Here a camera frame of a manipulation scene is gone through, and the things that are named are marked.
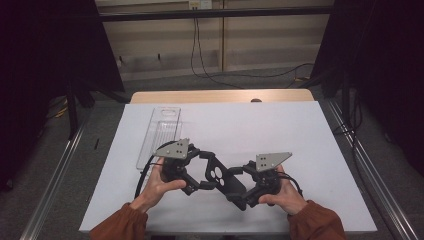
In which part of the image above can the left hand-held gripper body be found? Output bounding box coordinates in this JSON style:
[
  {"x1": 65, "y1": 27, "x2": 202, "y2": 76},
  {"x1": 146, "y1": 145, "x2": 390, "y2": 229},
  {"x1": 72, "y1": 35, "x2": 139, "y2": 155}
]
[{"x1": 155, "y1": 137, "x2": 202, "y2": 188}]

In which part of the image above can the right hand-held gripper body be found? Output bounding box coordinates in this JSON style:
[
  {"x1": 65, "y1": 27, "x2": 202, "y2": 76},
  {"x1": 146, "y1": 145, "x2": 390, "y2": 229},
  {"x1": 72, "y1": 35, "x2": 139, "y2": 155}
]
[{"x1": 242, "y1": 151, "x2": 293, "y2": 208}]

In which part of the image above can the black phone case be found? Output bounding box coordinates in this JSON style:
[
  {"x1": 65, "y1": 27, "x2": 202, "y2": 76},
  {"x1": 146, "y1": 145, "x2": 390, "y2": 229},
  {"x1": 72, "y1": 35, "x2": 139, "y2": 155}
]
[{"x1": 203, "y1": 155, "x2": 248, "y2": 205}]

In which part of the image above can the person's right hand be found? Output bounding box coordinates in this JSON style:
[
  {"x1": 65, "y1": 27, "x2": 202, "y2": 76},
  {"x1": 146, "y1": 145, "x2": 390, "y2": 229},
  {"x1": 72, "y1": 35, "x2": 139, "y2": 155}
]
[{"x1": 257, "y1": 164, "x2": 309, "y2": 216}]

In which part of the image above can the person's left hand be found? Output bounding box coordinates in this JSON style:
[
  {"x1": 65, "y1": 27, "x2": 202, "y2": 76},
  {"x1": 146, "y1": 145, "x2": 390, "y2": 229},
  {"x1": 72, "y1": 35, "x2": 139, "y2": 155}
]
[{"x1": 129, "y1": 156, "x2": 188, "y2": 214}]

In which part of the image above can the clear plastic tray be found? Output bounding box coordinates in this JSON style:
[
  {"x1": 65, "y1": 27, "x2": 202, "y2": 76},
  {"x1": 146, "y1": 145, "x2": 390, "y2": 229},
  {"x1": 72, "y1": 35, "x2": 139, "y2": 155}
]
[{"x1": 135, "y1": 106, "x2": 183, "y2": 171}]

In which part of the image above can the white table cover sheet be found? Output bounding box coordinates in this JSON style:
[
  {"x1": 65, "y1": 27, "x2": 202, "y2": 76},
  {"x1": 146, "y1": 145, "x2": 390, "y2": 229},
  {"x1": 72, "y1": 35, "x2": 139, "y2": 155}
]
[{"x1": 78, "y1": 101, "x2": 378, "y2": 234}]

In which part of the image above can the black metal stand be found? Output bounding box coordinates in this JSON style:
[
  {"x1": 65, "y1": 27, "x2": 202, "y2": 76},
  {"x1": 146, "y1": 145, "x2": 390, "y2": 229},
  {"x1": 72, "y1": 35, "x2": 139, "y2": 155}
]
[
  {"x1": 339, "y1": 74, "x2": 355, "y2": 129},
  {"x1": 64, "y1": 78, "x2": 98, "y2": 141}
]

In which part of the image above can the black horizontal bar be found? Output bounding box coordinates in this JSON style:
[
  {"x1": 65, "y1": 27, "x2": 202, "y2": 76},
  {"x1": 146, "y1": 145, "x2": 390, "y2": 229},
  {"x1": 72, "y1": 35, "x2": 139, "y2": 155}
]
[{"x1": 98, "y1": 5, "x2": 334, "y2": 23}]

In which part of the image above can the black curtain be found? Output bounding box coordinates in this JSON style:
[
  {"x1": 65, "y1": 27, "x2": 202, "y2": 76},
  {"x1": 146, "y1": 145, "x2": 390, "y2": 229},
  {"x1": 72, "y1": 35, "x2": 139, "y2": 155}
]
[
  {"x1": 0, "y1": 0, "x2": 126, "y2": 193},
  {"x1": 309, "y1": 0, "x2": 424, "y2": 176}
]

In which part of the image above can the right hand-held gripper black cable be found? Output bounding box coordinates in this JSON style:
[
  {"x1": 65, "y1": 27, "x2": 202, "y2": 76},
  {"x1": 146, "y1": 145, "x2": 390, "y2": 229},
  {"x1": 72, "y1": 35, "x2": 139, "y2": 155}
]
[{"x1": 278, "y1": 171, "x2": 304, "y2": 198}]

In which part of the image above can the hand-held gripper black cable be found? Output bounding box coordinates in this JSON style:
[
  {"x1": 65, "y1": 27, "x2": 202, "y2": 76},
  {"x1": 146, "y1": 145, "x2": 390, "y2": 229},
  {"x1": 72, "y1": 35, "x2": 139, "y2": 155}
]
[
  {"x1": 134, "y1": 140, "x2": 179, "y2": 200},
  {"x1": 278, "y1": 171, "x2": 304, "y2": 198}
]

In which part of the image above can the left hand-held gripper black cable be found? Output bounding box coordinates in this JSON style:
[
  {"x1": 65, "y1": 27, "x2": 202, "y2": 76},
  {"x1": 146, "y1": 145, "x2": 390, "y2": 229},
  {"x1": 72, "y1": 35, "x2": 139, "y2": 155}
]
[{"x1": 134, "y1": 140, "x2": 179, "y2": 200}]

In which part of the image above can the long black floor cable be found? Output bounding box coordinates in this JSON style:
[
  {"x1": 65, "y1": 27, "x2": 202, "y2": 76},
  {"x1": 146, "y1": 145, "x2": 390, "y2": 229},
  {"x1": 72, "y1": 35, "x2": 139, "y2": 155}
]
[{"x1": 195, "y1": 16, "x2": 316, "y2": 80}]

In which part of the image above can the thin black stand cable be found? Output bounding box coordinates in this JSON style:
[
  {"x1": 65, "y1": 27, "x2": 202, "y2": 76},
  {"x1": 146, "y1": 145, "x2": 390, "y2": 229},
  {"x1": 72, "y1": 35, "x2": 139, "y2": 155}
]
[{"x1": 332, "y1": 91, "x2": 366, "y2": 188}]

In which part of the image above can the black hanging cable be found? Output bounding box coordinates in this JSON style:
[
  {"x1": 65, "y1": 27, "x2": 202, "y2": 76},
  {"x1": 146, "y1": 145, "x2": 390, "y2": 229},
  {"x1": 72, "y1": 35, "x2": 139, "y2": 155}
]
[{"x1": 190, "y1": 9, "x2": 246, "y2": 90}]

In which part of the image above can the aluminium rail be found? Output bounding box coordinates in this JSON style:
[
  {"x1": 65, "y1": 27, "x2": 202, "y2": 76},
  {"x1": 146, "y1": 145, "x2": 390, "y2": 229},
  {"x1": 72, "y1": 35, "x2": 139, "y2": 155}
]
[
  {"x1": 19, "y1": 111, "x2": 90, "y2": 240},
  {"x1": 327, "y1": 99, "x2": 422, "y2": 240}
]

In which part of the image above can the yellow cable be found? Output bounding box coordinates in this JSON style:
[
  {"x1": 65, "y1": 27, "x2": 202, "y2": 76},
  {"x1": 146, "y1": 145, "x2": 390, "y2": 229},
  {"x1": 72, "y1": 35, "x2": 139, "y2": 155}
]
[{"x1": 46, "y1": 99, "x2": 69, "y2": 120}]

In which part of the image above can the white wall socket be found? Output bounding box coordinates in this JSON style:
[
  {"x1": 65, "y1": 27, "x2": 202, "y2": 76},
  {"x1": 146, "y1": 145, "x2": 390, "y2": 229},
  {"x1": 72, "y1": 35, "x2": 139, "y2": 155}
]
[{"x1": 188, "y1": 0, "x2": 213, "y2": 11}]

